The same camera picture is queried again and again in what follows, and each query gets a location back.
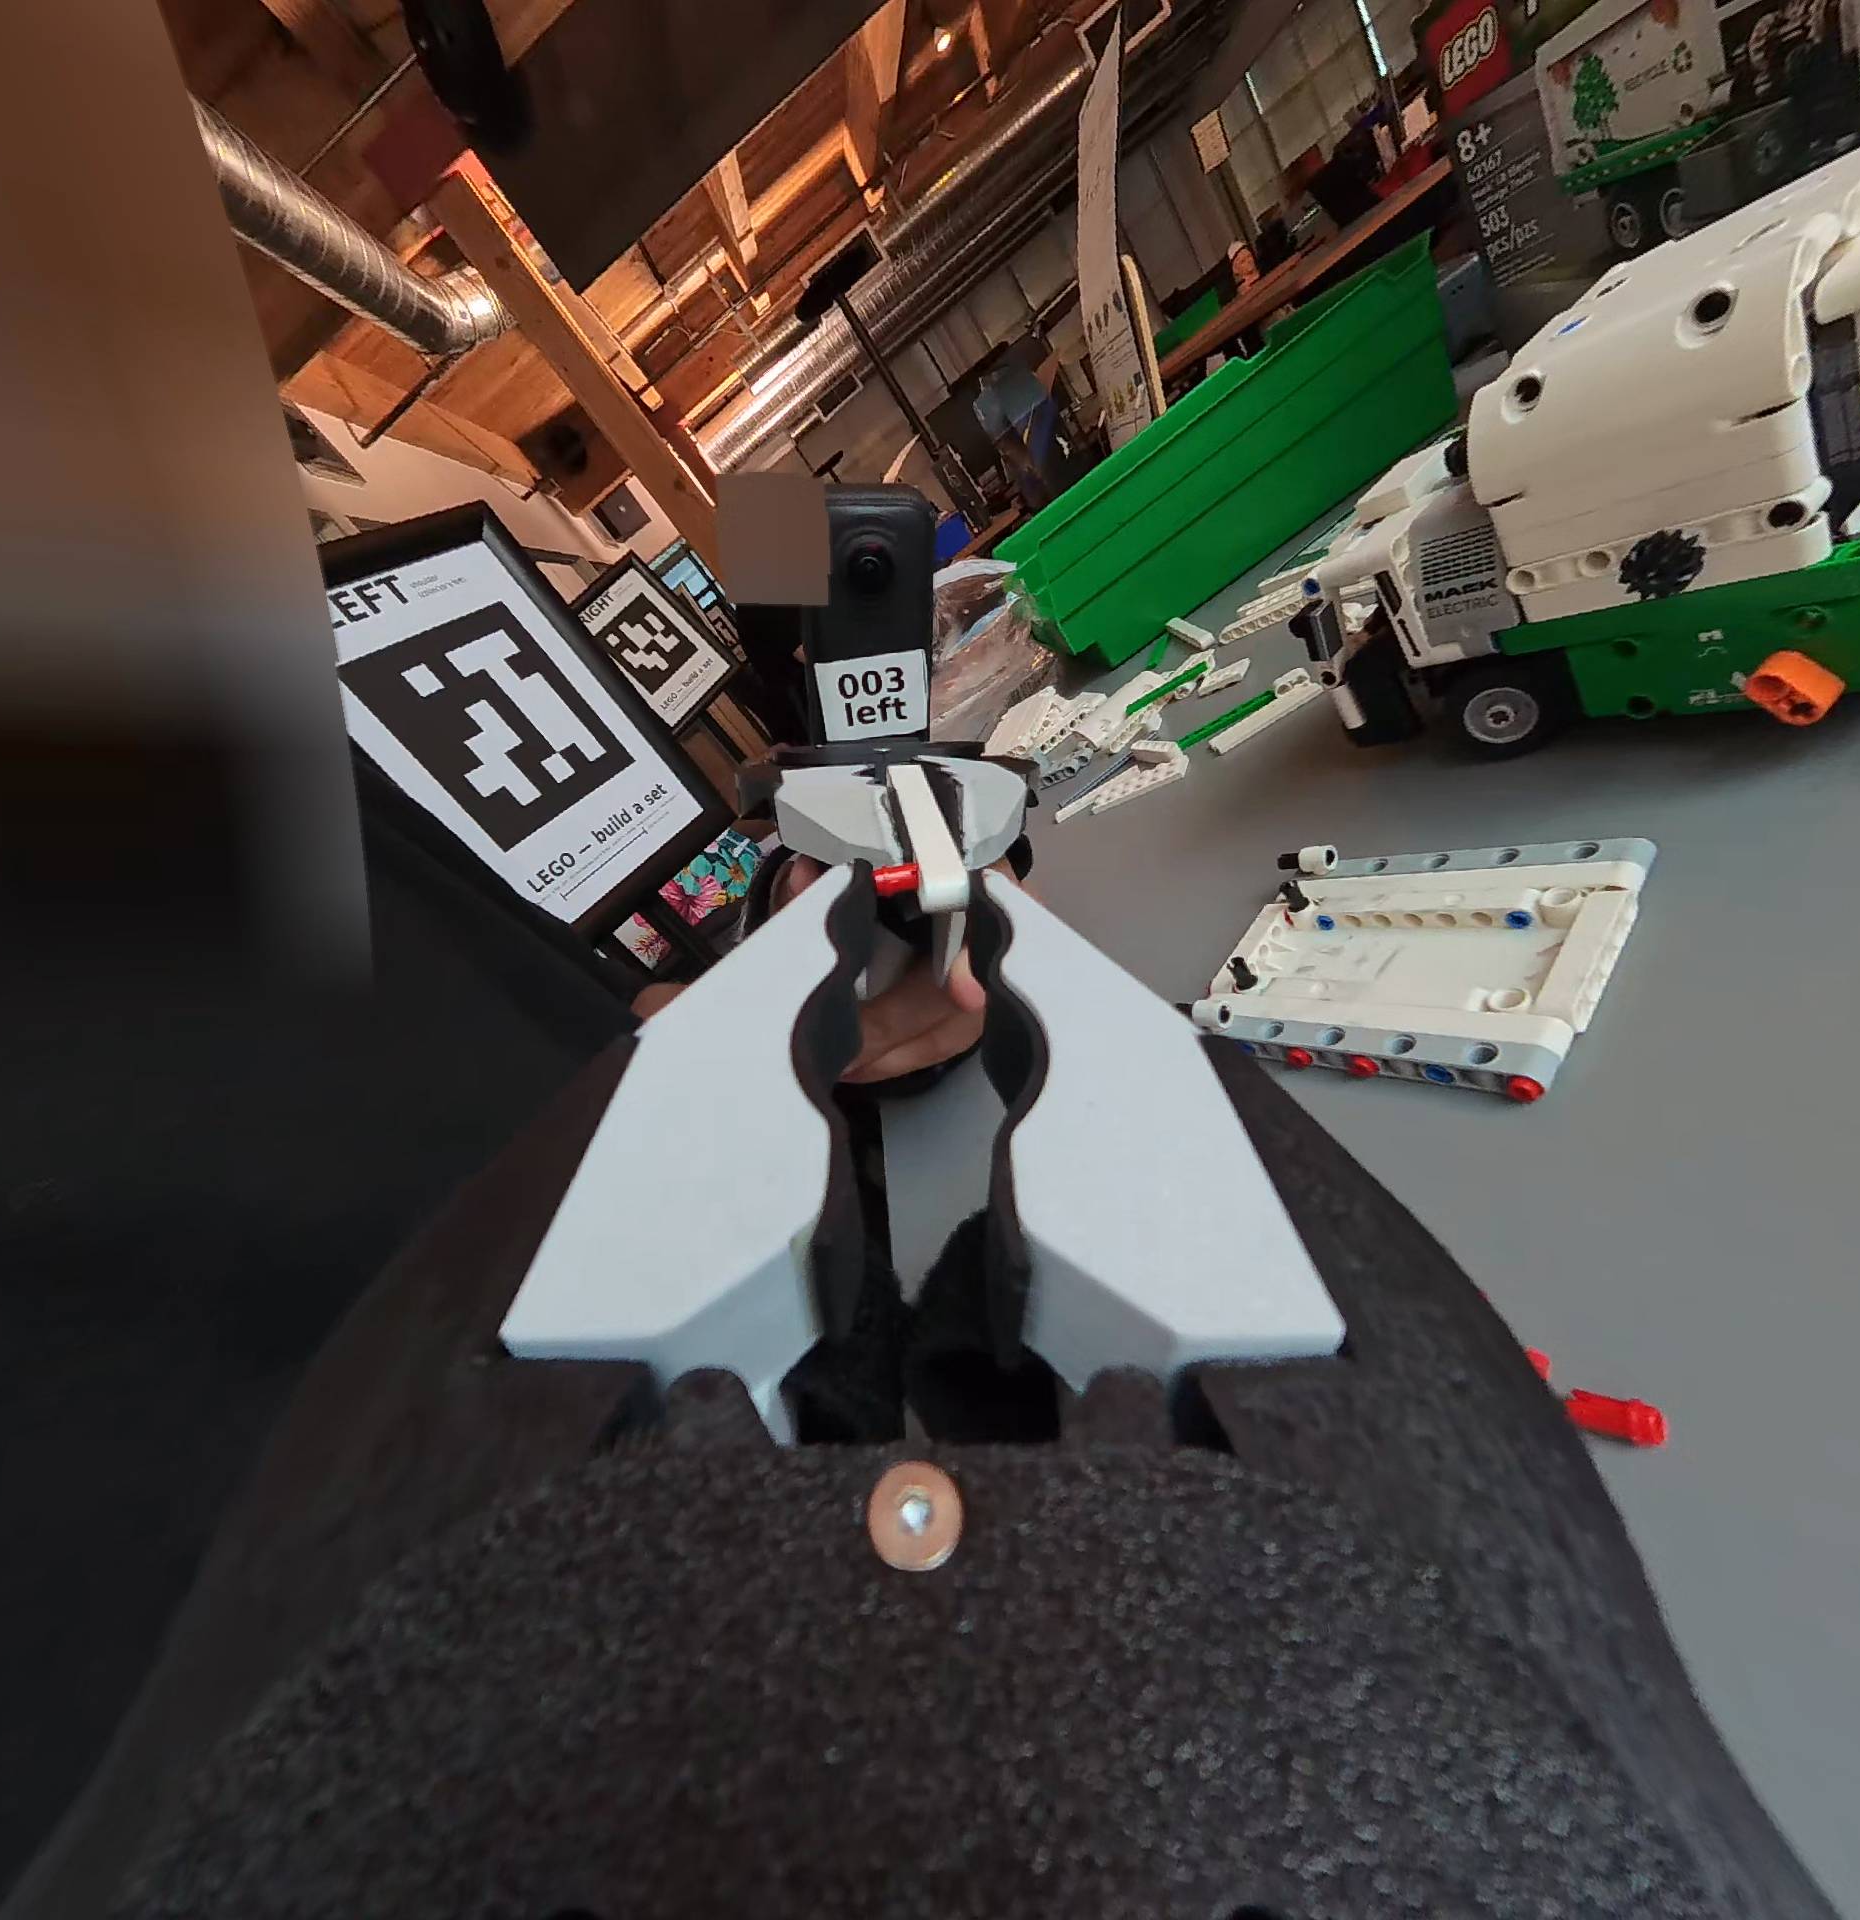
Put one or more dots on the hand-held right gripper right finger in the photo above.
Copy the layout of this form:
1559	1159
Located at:
1170	1200

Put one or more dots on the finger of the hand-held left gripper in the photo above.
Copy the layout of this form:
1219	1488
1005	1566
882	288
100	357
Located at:
832	817
989	810

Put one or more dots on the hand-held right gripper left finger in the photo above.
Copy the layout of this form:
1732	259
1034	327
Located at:
675	1187

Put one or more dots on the pile of white lego parts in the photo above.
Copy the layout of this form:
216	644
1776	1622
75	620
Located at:
1124	767

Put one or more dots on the white grey lego panel assembly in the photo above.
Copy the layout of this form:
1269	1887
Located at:
1456	976

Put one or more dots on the white green lego truck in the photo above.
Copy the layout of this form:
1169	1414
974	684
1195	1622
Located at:
1620	497

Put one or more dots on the lego set box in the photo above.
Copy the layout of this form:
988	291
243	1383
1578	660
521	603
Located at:
1486	181

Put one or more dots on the person's left hand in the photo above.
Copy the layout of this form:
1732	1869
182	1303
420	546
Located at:
907	1042

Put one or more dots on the clear plastic bag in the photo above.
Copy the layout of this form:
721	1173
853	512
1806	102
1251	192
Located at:
982	644

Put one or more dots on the black framed marker sign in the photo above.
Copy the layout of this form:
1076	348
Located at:
497	719
653	644

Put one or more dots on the wooden clipboard stand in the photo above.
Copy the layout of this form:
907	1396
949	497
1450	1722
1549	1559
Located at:
1145	347

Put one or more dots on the green plastic bin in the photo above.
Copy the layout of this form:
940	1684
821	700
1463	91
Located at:
1261	449

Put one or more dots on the black round fixture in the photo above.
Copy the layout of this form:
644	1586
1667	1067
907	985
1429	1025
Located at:
458	55

